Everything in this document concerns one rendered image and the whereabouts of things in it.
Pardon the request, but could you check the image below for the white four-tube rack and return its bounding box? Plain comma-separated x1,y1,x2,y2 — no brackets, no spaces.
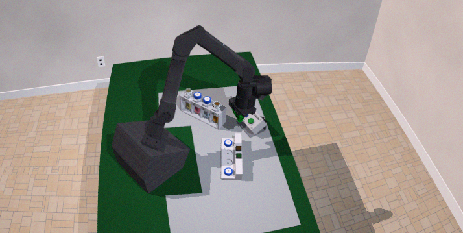
180,91,227,129

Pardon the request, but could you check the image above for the blue screw cap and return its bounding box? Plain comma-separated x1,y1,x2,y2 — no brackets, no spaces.
224,140,232,147
203,96,211,104
194,92,202,99
224,168,233,176

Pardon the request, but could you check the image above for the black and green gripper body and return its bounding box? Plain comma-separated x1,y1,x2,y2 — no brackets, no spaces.
229,95,256,117

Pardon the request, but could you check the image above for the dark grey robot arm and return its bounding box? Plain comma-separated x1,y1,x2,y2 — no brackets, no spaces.
141,25,272,150

